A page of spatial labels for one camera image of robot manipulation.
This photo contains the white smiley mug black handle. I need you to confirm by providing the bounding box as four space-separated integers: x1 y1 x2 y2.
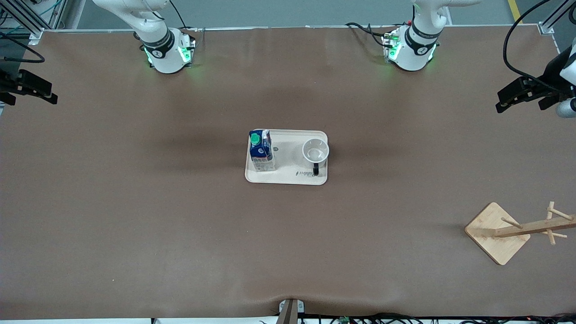
302 138 330 176

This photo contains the blue white milk carton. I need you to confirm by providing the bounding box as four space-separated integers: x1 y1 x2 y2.
249 129 276 172

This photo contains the wooden mug rack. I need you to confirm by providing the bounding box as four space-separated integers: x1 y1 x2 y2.
464 201 576 266

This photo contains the brown table cover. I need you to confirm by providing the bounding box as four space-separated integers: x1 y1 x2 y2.
0 25 576 321

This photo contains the cream plastic tray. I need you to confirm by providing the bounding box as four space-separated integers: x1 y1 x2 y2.
245 129 329 186

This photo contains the aluminium frame post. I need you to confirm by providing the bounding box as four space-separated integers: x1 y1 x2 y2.
0 0 86 45
538 0 576 36

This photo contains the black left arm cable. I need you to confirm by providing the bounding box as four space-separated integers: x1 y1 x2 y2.
503 0 576 96

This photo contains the black right base cable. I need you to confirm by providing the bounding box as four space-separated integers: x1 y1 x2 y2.
169 0 198 32

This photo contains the black base cable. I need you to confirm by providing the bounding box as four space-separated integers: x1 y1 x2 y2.
346 22 388 48
169 0 198 32

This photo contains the black left base cable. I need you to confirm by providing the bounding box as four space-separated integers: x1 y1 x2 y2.
346 22 388 48

